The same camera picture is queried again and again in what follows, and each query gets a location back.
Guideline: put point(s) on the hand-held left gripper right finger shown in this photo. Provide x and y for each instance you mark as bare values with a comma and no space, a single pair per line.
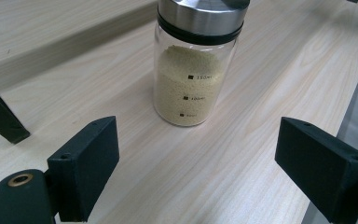
320,168

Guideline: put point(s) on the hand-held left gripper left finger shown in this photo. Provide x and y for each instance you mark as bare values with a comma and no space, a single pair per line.
84,168

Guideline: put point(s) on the glass jar with yellow powder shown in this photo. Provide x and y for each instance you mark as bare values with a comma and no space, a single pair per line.
188,93

